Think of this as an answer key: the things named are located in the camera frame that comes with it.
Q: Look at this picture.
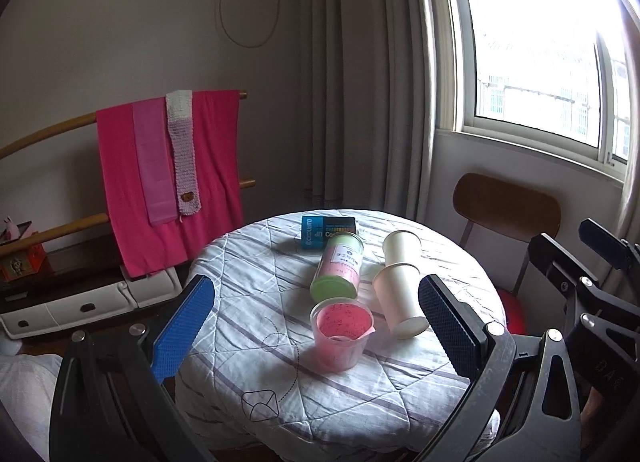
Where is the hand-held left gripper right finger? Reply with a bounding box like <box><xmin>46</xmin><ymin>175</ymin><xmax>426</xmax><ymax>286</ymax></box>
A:
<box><xmin>415</xmin><ymin>274</ymin><xmax>582</xmax><ymax>462</ymax></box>

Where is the white cloth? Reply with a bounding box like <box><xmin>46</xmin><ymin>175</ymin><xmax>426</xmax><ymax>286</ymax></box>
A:
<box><xmin>0</xmin><ymin>352</ymin><xmax>67</xmax><ymax>462</ymax></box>

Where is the cream paper cup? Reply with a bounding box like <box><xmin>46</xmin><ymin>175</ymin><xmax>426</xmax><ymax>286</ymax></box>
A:
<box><xmin>371</xmin><ymin>263</ymin><xmax>430</xmax><ymax>341</ymax></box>

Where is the dark wooden cabinet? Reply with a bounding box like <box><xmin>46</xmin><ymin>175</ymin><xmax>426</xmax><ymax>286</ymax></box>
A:
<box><xmin>0</xmin><ymin>229</ymin><xmax>193</xmax><ymax>313</ymax></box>

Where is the window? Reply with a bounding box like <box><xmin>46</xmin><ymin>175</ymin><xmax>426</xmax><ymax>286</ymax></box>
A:
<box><xmin>436</xmin><ymin>0</ymin><xmax>640</xmax><ymax>181</ymax></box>

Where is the wooden towel rack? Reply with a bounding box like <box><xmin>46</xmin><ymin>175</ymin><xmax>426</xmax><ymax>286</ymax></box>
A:
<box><xmin>0</xmin><ymin>89</ymin><xmax>257</xmax><ymax>259</ymax></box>

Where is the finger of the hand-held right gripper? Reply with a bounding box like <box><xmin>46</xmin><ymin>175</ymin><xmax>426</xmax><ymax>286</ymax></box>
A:
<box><xmin>529</xmin><ymin>233</ymin><xmax>640</xmax><ymax>330</ymax></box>
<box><xmin>578</xmin><ymin>218</ymin><xmax>640</xmax><ymax>273</ymax></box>

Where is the green pink cylinder canister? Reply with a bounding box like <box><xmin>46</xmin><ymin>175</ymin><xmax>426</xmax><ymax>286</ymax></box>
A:
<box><xmin>309</xmin><ymin>233</ymin><xmax>365</xmax><ymax>304</ymax></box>

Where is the white paper cup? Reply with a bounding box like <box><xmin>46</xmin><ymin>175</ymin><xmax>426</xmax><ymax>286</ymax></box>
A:
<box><xmin>382</xmin><ymin>229</ymin><xmax>421</xmax><ymax>269</ymax></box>

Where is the pink towel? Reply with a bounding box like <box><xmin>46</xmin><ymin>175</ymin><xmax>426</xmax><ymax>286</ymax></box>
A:
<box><xmin>95</xmin><ymin>89</ymin><xmax>245</xmax><ymax>279</ymax></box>

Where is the red seat cushion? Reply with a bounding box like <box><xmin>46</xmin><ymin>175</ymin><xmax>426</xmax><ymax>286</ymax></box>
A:
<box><xmin>497</xmin><ymin>287</ymin><xmax>529</xmax><ymax>339</ymax></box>

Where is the light pink cloth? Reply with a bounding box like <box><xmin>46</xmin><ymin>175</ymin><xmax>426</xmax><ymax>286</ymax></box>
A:
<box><xmin>132</xmin><ymin>97</ymin><xmax>181</xmax><ymax>228</ymax></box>

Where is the knitted lilac scarf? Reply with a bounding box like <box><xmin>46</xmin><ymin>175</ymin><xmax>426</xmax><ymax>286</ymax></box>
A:
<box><xmin>165</xmin><ymin>89</ymin><xmax>203</xmax><ymax>218</ymax></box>

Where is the round table with quilted cloth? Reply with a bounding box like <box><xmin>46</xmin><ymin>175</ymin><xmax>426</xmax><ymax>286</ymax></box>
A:
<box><xmin>173</xmin><ymin>212</ymin><xmax>509</xmax><ymax>454</ymax></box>

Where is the brown wooden chair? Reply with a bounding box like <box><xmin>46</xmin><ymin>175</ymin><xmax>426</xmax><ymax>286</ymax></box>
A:
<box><xmin>452</xmin><ymin>172</ymin><xmax>562</xmax><ymax>293</ymax></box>

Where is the grey curtain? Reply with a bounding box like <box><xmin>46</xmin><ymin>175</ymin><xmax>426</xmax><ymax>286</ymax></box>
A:
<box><xmin>297</xmin><ymin>0</ymin><xmax>473</xmax><ymax>223</ymax></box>

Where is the white plastic storage unit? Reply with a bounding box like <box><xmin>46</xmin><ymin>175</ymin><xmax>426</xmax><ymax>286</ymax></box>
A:
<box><xmin>0</xmin><ymin>266</ymin><xmax>184</xmax><ymax>341</ymax></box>

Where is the orange box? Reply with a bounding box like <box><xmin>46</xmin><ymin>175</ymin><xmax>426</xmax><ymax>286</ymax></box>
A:
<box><xmin>0</xmin><ymin>231</ymin><xmax>47</xmax><ymax>283</ymax></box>

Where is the pink plastic measuring cup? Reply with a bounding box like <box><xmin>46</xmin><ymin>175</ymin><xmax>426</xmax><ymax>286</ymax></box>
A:
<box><xmin>310</xmin><ymin>298</ymin><xmax>377</xmax><ymax>371</ymax></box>

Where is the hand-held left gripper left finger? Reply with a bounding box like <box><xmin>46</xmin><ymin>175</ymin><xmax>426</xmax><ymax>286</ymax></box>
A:
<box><xmin>49</xmin><ymin>274</ymin><xmax>216</xmax><ymax>462</ymax></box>

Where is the blue cardboard box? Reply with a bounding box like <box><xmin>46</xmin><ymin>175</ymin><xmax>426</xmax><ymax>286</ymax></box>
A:
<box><xmin>300</xmin><ymin>214</ymin><xmax>359</xmax><ymax>254</ymax></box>

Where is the hanging wall cable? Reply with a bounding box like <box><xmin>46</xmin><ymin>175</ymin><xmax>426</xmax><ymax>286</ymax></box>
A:
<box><xmin>215</xmin><ymin>0</ymin><xmax>279</xmax><ymax>49</ymax></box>

